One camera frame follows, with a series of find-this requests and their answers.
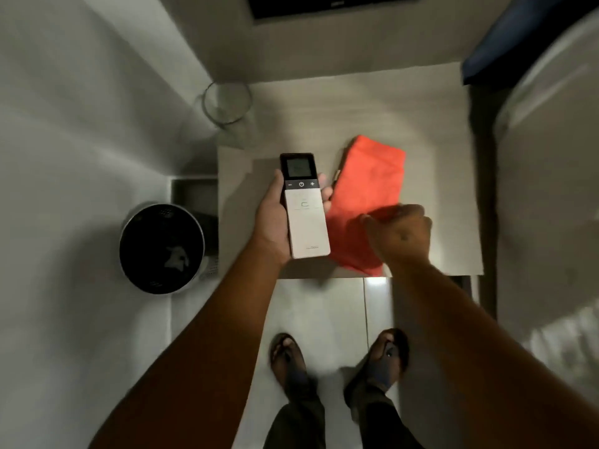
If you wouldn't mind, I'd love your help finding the person's left hand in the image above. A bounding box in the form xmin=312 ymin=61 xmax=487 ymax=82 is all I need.
xmin=252 ymin=169 xmax=334 ymax=266

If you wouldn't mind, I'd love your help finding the person's right hand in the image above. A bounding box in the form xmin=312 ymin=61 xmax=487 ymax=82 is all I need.
xmin=359 ymin=204 xmax=433 ymax=269

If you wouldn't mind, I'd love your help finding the orange cloth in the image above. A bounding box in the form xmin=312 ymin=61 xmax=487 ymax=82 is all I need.
xmin=325 ymin=135 xmax=407 ymax=277

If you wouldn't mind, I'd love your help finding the white remote control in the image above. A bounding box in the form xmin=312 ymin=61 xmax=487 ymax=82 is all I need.
xmin=279 ymin=152 xmax=331 ymax=260

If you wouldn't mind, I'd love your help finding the person's left forearm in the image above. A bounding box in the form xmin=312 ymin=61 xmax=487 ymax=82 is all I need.
xmin=87 ymin=236 xmax=286 ymax=449

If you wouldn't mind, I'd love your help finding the person's right forearm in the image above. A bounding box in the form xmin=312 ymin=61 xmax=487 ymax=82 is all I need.
xmin=387 ymin=257 xmax=599 ymax=449

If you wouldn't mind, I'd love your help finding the white bedside table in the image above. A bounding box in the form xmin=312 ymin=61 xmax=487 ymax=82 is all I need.
xmin=217 ymin=62 xmax=485 ymax=279

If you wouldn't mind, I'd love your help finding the clear drinking glass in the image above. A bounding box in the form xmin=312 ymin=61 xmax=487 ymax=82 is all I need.
xmin=201 ymin=81 xmax=254 ymax=128

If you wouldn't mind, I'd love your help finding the round black waste bin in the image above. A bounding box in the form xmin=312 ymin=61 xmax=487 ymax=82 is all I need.
xmin=118 ymin=203 xmax=210 ymax=296

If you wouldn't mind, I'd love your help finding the person's right foot in sandal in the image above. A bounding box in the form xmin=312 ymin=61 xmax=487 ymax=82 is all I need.
xmin=344 ymin=327 xmax=411 ymax=406

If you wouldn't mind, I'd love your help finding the person's foot in sandal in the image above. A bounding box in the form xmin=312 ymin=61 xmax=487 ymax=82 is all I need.
xmin=344 ymin=327 xmax=411 ymax=406
xmin=269 ymin=332 xmax=310 ymax=402

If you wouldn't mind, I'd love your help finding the person's left foot in sandal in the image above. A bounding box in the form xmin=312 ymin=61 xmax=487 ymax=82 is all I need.
xmin=269 ymin=332 xmax=310 ymax=402

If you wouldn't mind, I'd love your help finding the white bed mattress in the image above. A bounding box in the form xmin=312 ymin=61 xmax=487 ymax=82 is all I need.
xmin=492 ymin=9 xmax=599 ymax=407

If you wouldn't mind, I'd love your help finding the black framed screen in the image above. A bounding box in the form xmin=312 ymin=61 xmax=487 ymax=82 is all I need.
xmin=246 ymin=0 xmax=425 ymax=20

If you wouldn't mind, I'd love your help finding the person's right trouser leg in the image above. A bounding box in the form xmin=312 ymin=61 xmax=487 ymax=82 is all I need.
xmin=351 ymin=386 xmax=425 ymax=449

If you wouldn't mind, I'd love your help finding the person's trouser leg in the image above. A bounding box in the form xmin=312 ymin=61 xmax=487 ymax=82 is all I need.
xmin=262 ymin=393 xmax=327 ymax=449
xmin=351 ymin=386 xmax=425 ymax=449

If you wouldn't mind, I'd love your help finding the person's left trouser leg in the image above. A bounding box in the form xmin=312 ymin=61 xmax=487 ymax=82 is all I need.
xmin=262 ymin=393 xmax=327 ymax=449

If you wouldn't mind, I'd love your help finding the dark blue pillow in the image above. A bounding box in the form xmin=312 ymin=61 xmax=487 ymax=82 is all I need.
xmin=461 ymin=0 xmax=599 ymax=86

